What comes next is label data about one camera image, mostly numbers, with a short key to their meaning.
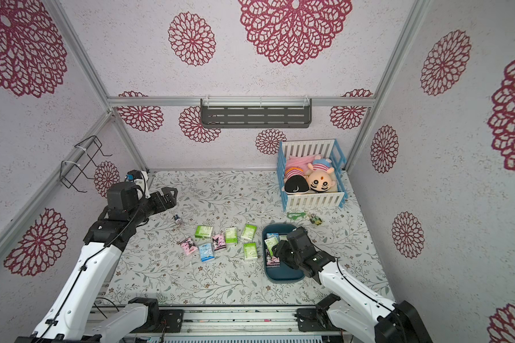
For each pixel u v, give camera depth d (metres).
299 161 1.12
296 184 0.95
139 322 0.61
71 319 0.38
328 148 1.09
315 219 1.00
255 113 0.93
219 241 0.90
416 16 0.70
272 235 0.92
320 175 1.00
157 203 0.64
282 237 0.92
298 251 0.63
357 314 0.55
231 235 0.92
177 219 0.98
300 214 1.03
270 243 0.87
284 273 0.79
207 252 0.88
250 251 0.88
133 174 0.62
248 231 0.95
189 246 0.90
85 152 0.78
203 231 0.95
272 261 0.85
